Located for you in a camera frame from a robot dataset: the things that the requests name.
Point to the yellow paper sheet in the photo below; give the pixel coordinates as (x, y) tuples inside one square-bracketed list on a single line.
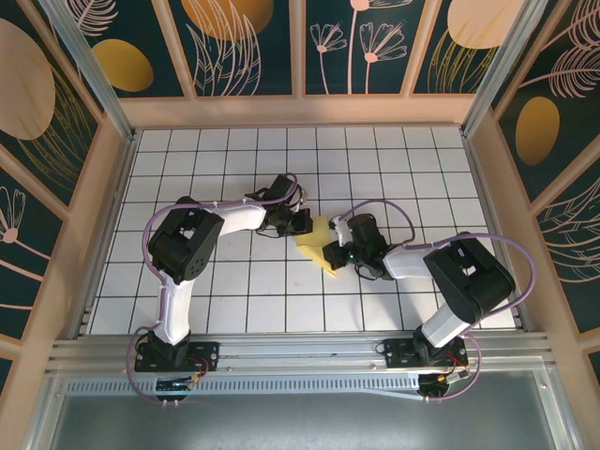
[(311, 241)]

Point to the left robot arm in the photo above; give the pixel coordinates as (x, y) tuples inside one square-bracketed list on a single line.
[(183, 244)]

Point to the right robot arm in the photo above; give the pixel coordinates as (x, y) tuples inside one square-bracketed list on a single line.
[(473, 276)]

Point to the white grid mat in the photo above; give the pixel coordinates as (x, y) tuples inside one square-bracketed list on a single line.
[(375, 154)]

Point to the small controller circuit board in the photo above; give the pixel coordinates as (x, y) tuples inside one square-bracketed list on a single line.
[(175, 385), (440, 380)]

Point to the grey metal panel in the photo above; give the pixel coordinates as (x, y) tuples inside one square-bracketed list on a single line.
[(300, 422)]

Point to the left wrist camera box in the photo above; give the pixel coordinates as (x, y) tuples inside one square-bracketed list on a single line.
[(301, 196)]

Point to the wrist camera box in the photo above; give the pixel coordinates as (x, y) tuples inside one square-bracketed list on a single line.
[(301, 196), (338, 229)]

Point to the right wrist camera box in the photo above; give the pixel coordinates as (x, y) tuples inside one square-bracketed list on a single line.
[(338, 229)]

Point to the aluminium mounting rail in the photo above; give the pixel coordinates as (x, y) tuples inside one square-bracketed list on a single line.
[(300, 356)]

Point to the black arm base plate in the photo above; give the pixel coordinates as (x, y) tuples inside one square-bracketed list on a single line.
[(206, 356), (398, 354)]

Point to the aluminium side rail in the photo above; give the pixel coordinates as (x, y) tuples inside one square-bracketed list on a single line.
[(105, 234), (501, 211)]

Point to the aluminium frame post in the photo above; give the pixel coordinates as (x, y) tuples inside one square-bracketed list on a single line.
[(497, 70), (94, 79)]

